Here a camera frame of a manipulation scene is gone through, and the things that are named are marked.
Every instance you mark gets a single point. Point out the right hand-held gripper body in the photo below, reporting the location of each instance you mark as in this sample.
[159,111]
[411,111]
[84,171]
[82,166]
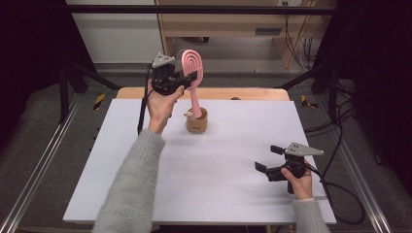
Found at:
[291,168]

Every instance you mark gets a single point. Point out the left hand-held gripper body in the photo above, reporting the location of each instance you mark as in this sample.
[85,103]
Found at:
[163,79]

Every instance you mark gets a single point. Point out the pink hairbrush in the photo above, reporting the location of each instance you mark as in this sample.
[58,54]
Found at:
[194,68]

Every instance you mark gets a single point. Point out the brown cup with animal figure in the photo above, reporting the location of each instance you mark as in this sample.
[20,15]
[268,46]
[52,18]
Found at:
[196,124]

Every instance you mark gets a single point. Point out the person's right hand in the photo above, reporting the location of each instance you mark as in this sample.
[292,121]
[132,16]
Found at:
[301,186]

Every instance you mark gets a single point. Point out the person's left hand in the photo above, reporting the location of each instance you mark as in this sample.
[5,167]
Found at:
[160,110]

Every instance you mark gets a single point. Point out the white board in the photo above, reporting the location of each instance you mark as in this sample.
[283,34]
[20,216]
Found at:
[220,161]

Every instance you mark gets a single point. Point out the yellow black tape strip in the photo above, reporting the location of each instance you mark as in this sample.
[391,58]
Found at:
[305,101]
[99,101]

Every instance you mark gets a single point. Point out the wooden table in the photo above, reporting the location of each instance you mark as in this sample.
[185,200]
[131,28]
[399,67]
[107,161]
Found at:
[246,93]

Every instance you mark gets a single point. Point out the white cabinet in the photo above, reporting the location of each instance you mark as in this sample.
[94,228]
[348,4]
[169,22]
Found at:
[120,35]

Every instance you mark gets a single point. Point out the light wooden desk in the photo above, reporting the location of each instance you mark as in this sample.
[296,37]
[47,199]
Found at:
[226,22]

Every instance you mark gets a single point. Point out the black curtain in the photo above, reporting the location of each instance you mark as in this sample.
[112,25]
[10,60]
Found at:
[29,58]
[379,81]

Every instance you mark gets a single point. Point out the aluminium rail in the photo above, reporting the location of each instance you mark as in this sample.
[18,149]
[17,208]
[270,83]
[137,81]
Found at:
[39,168]
[359,181]

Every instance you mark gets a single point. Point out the black horizontal frame bar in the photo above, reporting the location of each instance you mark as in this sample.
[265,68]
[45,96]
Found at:
[226,9]

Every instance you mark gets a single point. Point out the black frame strut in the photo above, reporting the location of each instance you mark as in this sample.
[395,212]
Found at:
[333,93]
[64,93]

